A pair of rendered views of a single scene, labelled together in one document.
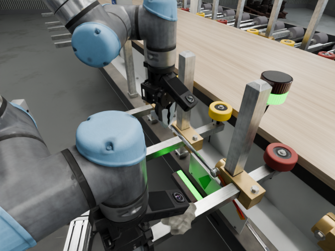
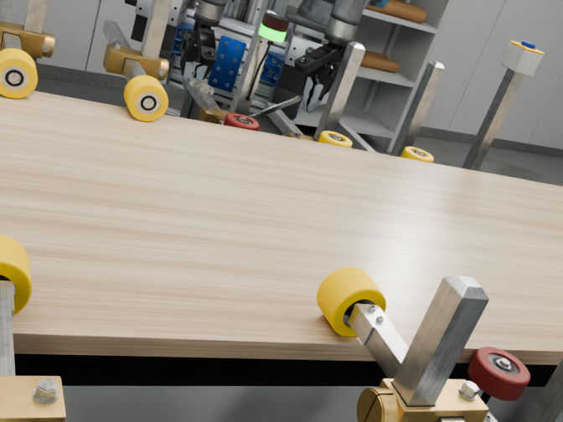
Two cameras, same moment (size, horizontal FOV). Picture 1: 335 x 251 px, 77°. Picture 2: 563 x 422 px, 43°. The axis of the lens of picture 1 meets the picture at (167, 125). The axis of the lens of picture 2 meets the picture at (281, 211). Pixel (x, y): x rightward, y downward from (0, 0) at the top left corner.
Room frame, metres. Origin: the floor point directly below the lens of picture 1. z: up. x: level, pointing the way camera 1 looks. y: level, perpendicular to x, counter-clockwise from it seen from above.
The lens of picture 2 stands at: (0.55, -1.85, 1.39)
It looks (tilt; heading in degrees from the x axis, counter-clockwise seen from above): 23 degrees down; 90
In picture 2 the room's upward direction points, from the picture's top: 20 degrees clockwise
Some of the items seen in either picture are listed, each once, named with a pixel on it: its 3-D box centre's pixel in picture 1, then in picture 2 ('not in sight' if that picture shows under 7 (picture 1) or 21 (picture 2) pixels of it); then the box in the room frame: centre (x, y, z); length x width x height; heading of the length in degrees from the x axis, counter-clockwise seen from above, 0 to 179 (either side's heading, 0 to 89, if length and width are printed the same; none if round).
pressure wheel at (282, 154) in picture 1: (275, 165); (236, 141); (0.39, -0.31, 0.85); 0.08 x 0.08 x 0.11
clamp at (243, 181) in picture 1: (238, 180); (226, 123); (0.35, -0.19, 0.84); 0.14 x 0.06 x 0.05; 29
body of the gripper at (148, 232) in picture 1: (124, 222); (199, 38); (0.18, 0.07, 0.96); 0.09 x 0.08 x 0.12; 119
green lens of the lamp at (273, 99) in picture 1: (271, 92); (272, 32); (0.39, -0.22, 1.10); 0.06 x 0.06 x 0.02
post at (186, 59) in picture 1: (183, 119); (325, 131); (0.58, -0.06, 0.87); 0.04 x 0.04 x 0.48; 29
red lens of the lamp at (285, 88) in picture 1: (274, 81); (276, 22); (0.39, -0.22, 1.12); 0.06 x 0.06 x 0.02
